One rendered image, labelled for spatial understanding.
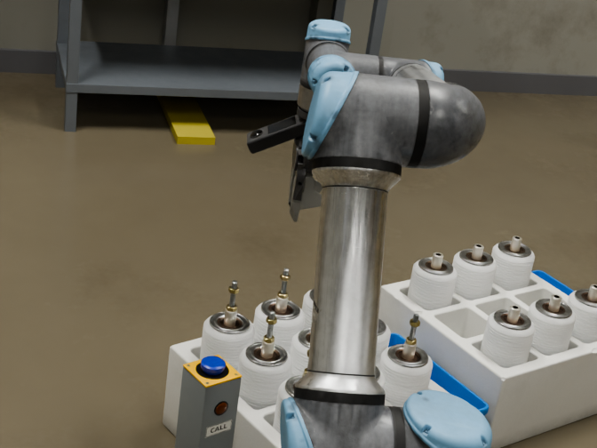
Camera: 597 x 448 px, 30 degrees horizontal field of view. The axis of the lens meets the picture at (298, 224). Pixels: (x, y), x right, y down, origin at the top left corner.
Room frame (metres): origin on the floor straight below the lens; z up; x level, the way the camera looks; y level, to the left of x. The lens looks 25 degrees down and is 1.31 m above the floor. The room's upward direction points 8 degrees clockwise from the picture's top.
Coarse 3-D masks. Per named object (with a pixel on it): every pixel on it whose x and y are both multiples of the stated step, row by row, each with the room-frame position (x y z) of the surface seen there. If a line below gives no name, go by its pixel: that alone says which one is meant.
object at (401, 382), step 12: (384, 360) 1.74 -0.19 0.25; (384, 372) 1.73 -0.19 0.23; (396, 372) 1.71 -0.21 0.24; (408, 372) 1.71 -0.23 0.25; (420, 372) 1.71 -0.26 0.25; (396, 384) 1.71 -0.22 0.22; (408, 384) 1.71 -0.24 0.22; (420, 384) 1.72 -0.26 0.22; (396, 396) 1.71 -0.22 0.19; (408, 396) 1.71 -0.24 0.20
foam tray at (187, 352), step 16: (176, 352) 1.77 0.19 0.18; (192, 352) 1.79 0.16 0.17; (176, 368) 1.76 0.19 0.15; (176, 384) 1.76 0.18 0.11; (432, 384) 1.78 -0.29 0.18; (176, 400) 1.76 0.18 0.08; (240, 400) 1.64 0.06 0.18; (176, 416) 1.75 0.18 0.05; (240, 416) 1.61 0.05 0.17; (256, 416) 1.60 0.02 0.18; (272, 416) 1.62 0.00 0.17; (240, 432) 1.60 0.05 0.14; (256, 432) 1.57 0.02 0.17; (272, 432) 1.56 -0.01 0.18
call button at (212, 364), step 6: (204, 360) 1.52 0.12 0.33; (210, 360) 1.52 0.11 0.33; (216, 360) 1.53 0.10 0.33; (222, 360) 1.53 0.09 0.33; (204, 366) 1.51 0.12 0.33; (210, 366) 1.51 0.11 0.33; (216, 366) 1.51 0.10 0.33; (222, 366) 1.51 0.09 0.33; (210, 372) 1.50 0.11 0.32; (216, 372) 1.50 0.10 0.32
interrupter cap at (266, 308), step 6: (270, 300) 1.88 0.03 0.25; (288, 300) 1.89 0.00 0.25; (264, 306) 1.86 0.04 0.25; (270, 306) 1.86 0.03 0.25; (288, 306) 1.87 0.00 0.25; (294, 306) 1.87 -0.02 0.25; (264, 312) 1.83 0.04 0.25; (276, 312) 1.84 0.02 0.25; (288, 312) 1.85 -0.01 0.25; (294, 312) 1.85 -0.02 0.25; (282, 318) 1.82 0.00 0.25; (288, 318) 1.82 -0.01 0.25
